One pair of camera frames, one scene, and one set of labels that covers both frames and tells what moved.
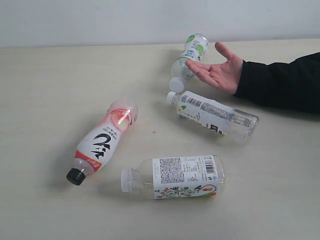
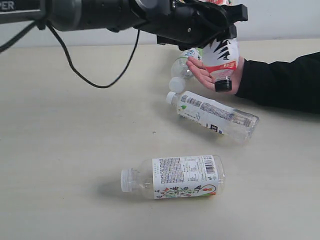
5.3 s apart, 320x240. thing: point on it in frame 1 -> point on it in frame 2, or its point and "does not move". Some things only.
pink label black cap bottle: x=95 y=146 -> x=220 y=58
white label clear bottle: x=215 y=116 does not move
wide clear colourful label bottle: x=176 y=177 does not move
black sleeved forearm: x=295 y=85 does not move
